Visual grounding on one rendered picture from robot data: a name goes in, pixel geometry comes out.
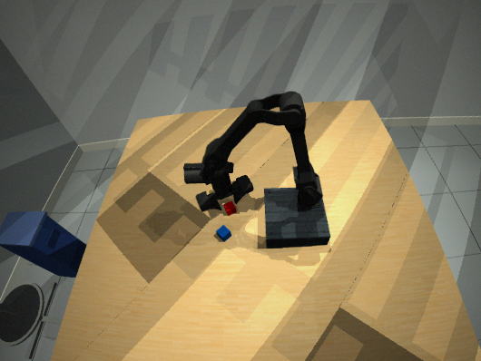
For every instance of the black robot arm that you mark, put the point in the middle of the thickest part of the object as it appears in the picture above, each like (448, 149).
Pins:
(214, 167)

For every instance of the red cube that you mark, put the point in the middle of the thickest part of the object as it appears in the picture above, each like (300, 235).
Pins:
(230, 208)

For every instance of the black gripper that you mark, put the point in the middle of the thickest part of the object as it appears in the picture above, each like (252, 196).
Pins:
(238, 189)

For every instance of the blue cube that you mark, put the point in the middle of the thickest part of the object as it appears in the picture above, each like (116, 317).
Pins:
(223, 233)

